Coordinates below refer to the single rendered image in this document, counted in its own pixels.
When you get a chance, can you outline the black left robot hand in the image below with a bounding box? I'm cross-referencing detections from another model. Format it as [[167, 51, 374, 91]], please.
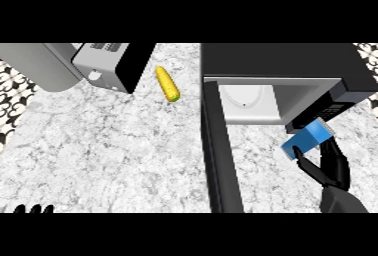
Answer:
[[12, 204, 56, 214]]

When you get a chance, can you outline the yellow corn cob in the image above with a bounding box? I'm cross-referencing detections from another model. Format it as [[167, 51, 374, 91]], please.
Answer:
[[155, 65, 182, 103]]

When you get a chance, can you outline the dark grey microwave door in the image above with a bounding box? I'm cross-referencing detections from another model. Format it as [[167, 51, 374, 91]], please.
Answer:
[[200, 80, 247, 214]]

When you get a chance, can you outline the blue milk carton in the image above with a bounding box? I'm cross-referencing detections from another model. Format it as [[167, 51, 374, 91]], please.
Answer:
[[279, 116, 338, 161]]

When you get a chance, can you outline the black microwave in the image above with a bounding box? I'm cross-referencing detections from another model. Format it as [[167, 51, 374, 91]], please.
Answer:
[[200, 43, 378, 135]]

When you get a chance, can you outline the large grey appliance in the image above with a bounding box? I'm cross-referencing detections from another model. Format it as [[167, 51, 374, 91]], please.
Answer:
[[0, 43, 86, 93]]

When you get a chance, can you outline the grey and black toaster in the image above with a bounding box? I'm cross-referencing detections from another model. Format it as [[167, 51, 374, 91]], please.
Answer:
[[70, 43, 158, 95]]

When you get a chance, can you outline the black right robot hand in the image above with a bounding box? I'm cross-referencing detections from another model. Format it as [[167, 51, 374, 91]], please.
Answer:
[[293, 135, 352, 192]]

